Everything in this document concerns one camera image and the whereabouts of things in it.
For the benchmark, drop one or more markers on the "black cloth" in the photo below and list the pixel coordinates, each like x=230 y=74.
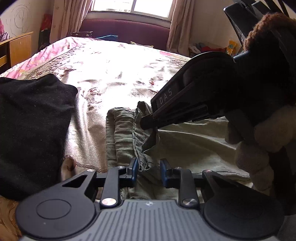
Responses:
x=30 y=129

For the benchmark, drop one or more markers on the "person's right hand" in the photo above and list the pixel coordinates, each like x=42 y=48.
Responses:
x=272 y=129

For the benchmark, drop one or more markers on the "beige patterned curtain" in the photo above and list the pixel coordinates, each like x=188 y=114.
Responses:
x=180 y=25
x=68 y=18

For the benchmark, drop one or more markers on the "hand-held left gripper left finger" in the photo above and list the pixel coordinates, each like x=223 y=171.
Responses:
x=136 y=169

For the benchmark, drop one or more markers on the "person's right forearm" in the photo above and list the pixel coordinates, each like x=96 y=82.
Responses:
x=266 y=25

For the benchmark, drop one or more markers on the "pile of colourful clothes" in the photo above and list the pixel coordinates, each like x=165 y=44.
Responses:
x=208 y=49

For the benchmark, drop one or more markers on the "floral satin bedspread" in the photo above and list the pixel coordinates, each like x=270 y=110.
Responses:
x=111 y=62

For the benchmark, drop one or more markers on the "red bag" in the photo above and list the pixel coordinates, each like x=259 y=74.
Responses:
x=45 y=27

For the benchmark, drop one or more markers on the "window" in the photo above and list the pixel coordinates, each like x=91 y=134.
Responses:
x=131 y=5

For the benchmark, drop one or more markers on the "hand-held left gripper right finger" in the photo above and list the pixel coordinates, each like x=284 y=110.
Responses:
x=163 y=172

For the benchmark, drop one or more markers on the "olive green pants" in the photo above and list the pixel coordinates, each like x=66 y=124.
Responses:
x=196 y=143

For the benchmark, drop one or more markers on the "yellow box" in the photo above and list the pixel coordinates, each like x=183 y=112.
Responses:
x=234 y=47

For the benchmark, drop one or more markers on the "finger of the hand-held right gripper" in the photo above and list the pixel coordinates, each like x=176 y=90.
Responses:
x=150 y=121

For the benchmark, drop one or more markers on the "maroon upholstered sofa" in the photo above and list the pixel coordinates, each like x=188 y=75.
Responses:
x=129 y=29

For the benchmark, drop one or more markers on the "wooden desk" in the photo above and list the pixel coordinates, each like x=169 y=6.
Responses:
x=19 y=49

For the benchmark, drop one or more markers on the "dark small table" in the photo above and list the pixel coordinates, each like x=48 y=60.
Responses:
x=82 y=34

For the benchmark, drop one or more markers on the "blue flat item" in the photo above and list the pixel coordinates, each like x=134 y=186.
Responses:
x=107 y=37

